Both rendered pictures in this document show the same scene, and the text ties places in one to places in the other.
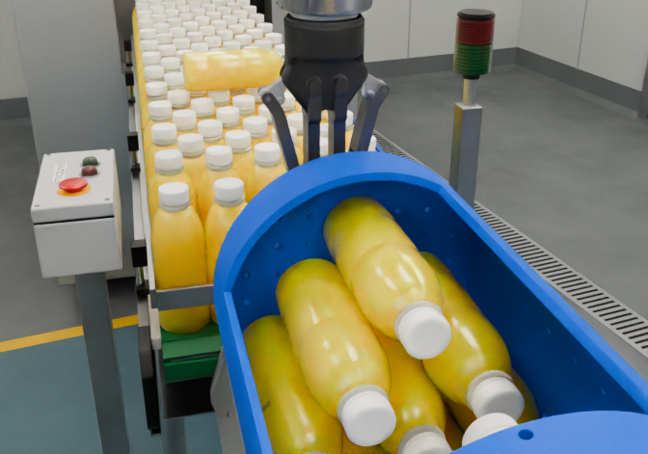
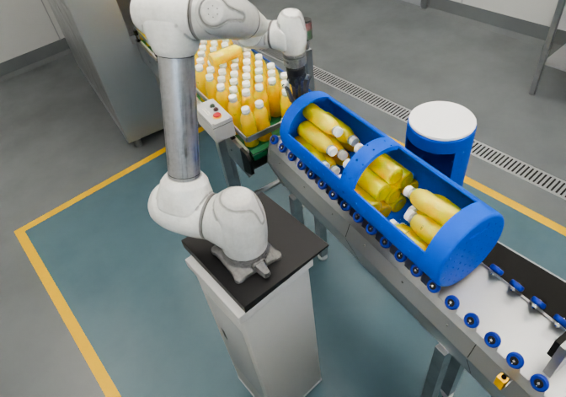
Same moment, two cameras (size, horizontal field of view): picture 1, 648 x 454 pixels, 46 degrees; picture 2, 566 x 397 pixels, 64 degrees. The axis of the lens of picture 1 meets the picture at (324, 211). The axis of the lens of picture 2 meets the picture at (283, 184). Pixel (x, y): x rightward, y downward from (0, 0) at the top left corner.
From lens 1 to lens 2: 1.18 m
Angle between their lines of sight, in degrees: 22
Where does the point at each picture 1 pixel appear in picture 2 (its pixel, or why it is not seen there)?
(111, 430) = (231, 180)
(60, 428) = not seen: hidden behind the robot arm
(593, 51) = not seen: outside the picture
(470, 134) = (309, 58)
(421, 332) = (338, 131)
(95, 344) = (224, 157)
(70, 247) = (222, 132)
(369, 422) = (333, 152)
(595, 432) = (376, 142)
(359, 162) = (310, 96)
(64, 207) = (220, 122)
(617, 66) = not seen: outside the picture
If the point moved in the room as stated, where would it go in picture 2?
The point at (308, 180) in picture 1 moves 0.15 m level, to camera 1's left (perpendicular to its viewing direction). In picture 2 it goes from (301, 104) to (264, 115)
